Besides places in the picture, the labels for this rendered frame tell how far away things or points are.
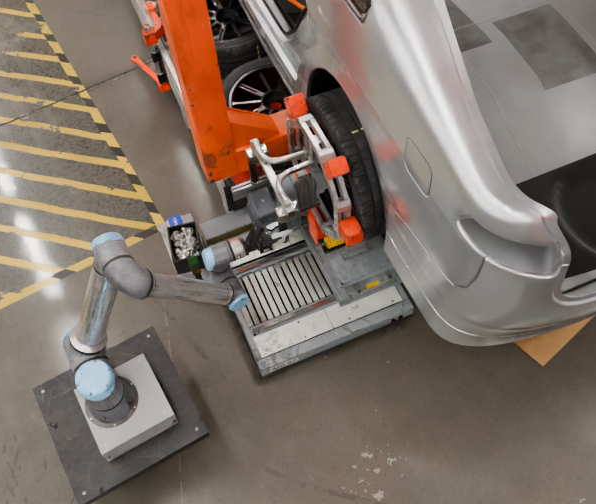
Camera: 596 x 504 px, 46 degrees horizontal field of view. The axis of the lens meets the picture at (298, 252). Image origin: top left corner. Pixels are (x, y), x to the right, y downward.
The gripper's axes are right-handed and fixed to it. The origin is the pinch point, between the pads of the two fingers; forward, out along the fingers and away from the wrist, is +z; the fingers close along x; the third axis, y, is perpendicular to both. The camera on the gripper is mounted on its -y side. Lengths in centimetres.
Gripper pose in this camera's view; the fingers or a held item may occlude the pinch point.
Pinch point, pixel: (286, 226)
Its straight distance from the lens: 292.9
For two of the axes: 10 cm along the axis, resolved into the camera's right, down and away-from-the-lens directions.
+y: 0.5, 5.4, 8.4
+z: 9.2, -3.6, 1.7
